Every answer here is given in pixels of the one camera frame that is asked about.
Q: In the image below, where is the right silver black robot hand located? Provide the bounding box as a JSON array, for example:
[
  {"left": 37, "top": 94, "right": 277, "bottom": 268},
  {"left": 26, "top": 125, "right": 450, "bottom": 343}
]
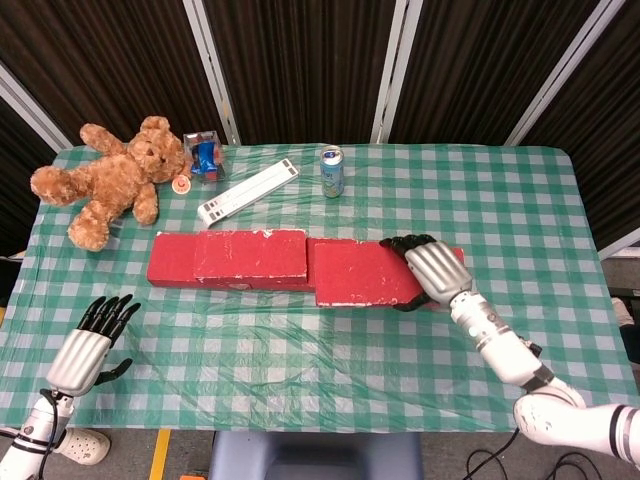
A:
[{"left": 378, "top": 233, "right": 474, "bottom": 312}]

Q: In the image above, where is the white clog shoe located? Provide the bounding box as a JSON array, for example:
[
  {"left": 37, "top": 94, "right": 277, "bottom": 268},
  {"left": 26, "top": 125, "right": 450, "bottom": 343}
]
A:
[{"left": 52, "top": 427, "right": 111, "bottom": 466}]

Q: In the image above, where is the white folded stand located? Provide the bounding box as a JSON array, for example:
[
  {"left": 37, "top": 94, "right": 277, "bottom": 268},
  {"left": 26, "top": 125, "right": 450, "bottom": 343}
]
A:
[{"left": 196, "top": 158, "right": 300, "bottom": 229}]

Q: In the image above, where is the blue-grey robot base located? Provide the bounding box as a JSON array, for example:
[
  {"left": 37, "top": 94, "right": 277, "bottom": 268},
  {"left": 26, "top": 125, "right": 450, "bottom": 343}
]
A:
[{"left": 208, "top": 430, "right": 425, "bottom": 480}]

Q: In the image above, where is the black floor cable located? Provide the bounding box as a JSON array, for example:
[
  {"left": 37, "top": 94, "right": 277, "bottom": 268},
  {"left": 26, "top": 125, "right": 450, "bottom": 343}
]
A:
[{"left": 467, "top": 427, "right": 601, "bottom": 480}]

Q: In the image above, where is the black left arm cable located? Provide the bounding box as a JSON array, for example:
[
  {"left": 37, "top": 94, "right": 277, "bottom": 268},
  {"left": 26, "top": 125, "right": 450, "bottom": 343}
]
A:
[{"left": 0, "top": 388, "right": 64, "bottom": 480}]

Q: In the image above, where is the white partition frame post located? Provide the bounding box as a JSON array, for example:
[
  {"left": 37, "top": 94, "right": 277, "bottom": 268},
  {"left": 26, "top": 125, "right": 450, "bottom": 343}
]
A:
[
  {"left": 504, "top": 0, "right": 629, "bottom": 146},
  {"left": 182, "top": 0, "right": 242, "bottom": 146},
  {"left": 597, "top": 227, "right": 640, "bottom": 261},
  {"left": 370, "top": 0, "right": 425, "bottom": 145},
  {"left": 0, "top": 62, "right": 74, "bottom": 151}
]

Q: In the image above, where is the green checked tablecloth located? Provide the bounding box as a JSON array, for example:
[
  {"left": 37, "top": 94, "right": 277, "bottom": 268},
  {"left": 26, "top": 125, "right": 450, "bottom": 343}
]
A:
[{"left": 0, "top": 143, "right": 640, "bottom": 435}]

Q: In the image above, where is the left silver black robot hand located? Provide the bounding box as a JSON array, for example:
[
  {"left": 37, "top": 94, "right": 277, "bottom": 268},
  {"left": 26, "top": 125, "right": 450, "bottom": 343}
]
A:
[{"left": 46, "top": 294, "right": 142, "bottom": 397}]

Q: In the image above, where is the clear box with toys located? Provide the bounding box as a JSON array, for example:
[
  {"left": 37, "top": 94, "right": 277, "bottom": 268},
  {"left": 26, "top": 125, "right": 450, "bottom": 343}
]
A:
[{"left": 182, "top": 130, "right": 226, "bottom": 187}]

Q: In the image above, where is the brown teddy bear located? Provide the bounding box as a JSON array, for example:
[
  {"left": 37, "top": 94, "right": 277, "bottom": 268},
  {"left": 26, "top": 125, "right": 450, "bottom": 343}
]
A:
[{"left": 29, "top": 115, "right": 193, "bottom": 252}]

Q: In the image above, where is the white sneaker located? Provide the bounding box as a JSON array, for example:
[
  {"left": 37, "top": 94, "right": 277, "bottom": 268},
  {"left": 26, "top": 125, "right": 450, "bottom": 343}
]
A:
[{"left": 610, "top": 295, "right": 640, "bottom": 347}]

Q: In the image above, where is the light blue drink can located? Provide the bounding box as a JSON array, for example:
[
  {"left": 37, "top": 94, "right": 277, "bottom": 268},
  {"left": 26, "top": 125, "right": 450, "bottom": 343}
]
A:
[{"left": 319, "top": 145, "right": 345, "bottom": 199}]

